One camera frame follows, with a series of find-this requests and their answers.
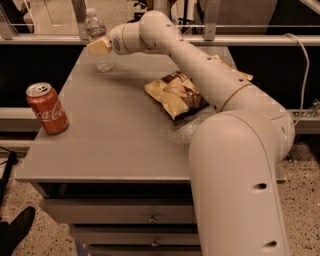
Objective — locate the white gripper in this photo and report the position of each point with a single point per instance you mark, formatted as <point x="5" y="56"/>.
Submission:
<point x="116" y="40"/>

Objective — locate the clear plastic water bottle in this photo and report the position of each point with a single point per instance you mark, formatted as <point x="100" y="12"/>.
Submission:
<point x="95" y="29"/>

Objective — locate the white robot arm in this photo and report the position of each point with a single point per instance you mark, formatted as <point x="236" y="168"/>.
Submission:
<point x="234" y="154"/>

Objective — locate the red Coca-Cola can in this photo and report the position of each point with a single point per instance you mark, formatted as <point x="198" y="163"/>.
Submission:
<point x="45" y="103"/>

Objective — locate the yellow brown chip bag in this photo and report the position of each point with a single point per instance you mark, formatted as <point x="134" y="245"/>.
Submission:
<point x="176" y="93"/>

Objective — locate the metal railing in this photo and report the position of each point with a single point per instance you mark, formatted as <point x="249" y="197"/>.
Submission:
<point x="153" y="31"/>

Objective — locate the grey drawer cabinet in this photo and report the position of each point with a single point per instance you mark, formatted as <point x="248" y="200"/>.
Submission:
<point x="121" y="158"/>

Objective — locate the metal drawer knob upper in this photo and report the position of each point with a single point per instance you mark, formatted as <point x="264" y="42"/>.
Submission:
<point x="152" y="219"/>

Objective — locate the metal drawer knob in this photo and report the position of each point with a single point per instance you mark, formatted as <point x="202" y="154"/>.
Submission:
<point x="154" y="243"/>
<point x="152" y="219"/>

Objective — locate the metal drawer knob lower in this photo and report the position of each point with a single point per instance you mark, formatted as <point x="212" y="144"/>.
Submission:
<point x="154" y="243"/>

